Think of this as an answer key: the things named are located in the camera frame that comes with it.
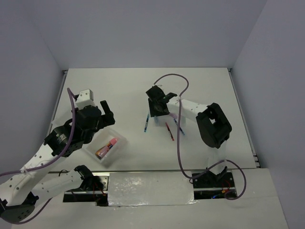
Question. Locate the clear plastic container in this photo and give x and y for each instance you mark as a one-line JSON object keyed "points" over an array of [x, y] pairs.
{"points": [[86, 155]]}

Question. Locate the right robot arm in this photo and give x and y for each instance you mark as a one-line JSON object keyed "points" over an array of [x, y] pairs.
{"points": [[213, 125]]}

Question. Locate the blue highlighter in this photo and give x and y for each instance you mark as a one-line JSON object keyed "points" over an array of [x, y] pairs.
{"points": [[156, 121]]}

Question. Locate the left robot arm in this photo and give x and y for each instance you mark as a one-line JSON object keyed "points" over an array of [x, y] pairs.
{"points": [[23, 192]]}

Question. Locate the blue pen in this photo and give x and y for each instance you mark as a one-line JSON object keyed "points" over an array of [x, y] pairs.
{"points": [[146, 123], [176, 122]]}

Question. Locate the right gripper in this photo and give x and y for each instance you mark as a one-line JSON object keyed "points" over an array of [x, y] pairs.
{"points": [[153, 112]]}

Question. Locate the blue pen left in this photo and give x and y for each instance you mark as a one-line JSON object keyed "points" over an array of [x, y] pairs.
{"points": [[146, 123]]}

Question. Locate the red pen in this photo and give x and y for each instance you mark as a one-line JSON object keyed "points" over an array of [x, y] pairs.
{"points": [[171, 135]]}

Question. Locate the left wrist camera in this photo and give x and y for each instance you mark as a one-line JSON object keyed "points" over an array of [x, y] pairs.
{"points": [[85, 98]]}

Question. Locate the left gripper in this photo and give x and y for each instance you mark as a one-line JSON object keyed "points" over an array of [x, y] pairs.
{"points": [[107, 119]]}

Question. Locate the right table rail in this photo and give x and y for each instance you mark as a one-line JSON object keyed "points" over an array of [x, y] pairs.
{"points": [[256, 160]]}

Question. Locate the green highlighter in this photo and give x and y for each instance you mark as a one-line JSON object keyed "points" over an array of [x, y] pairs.
{"points": [[183, 121]]}

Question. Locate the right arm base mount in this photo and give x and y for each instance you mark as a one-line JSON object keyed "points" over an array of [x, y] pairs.
{"points": [[209, 187]]}

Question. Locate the blue pen right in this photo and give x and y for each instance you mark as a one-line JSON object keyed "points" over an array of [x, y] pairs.
{"points": [[176, 122]]}

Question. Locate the pink highlighter in container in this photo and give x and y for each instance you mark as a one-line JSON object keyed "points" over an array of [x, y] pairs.
{"points": [[110, 144]]}

